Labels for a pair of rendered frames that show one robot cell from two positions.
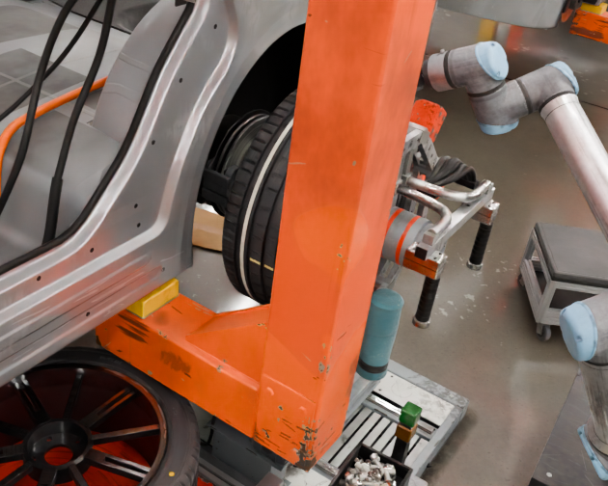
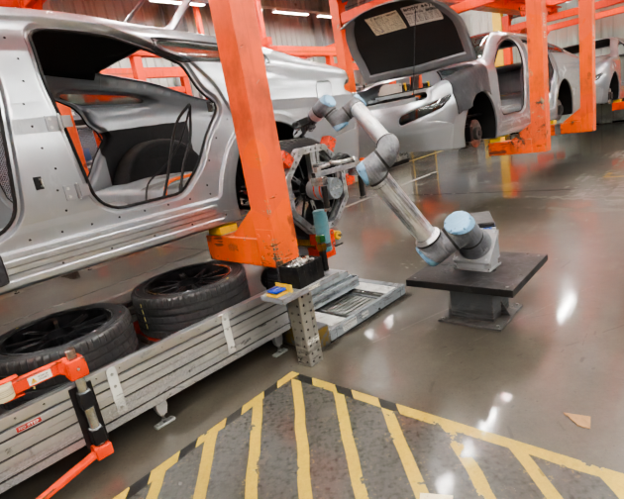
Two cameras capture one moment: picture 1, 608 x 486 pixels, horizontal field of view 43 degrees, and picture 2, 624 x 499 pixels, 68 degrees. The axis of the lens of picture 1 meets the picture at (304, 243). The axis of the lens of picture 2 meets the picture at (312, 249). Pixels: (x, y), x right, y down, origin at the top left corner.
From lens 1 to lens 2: 1.60 m
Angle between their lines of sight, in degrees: 24
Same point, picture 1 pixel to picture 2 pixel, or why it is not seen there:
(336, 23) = (230, 76)
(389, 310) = (318, 213)
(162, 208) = (220, 188)
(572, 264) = not seen: hidden behind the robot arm
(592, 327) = (363, 165)
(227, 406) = (251, 255)
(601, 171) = (367, 119)
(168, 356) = (230, 246)
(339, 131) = (242, 112)
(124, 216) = (202, 188)
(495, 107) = (334, 117)
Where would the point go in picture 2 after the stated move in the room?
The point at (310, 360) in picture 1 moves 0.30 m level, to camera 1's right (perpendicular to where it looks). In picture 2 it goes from (263, 211) to (317, 204)
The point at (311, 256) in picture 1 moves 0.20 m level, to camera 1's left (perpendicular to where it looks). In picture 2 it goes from (251, 165) to (217, 170)
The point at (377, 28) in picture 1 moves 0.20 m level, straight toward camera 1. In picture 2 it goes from (239, 70) to (219, 67)
